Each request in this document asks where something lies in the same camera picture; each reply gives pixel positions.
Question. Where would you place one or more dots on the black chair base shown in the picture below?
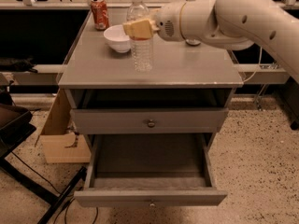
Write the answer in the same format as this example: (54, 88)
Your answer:
(15, 128)

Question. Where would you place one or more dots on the grey upper drawer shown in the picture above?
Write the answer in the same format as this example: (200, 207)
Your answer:
(157, 120)

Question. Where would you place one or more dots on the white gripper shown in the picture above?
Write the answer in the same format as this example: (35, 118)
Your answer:
(168, 21)

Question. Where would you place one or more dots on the white green soda can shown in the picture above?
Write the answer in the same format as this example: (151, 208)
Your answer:
(193, 42)

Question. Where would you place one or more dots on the red soda can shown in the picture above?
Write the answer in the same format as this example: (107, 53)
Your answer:
(100, 14)

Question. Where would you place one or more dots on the grey drawer cabinet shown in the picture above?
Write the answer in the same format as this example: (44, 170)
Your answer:
(98, 77)

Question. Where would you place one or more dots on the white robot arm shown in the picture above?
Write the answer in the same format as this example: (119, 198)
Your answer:
(226, 24)

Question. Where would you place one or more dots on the white ceramic bowl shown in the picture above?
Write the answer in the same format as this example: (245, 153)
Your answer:
(117, 39)

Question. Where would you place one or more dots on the cardboard box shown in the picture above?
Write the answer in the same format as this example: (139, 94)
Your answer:
(61, 144)

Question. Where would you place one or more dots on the grey open lower drawer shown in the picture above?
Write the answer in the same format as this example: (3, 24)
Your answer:
(149, 170)

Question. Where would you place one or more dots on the clear plastic water bottle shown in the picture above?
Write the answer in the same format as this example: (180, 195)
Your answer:
(141, 49)

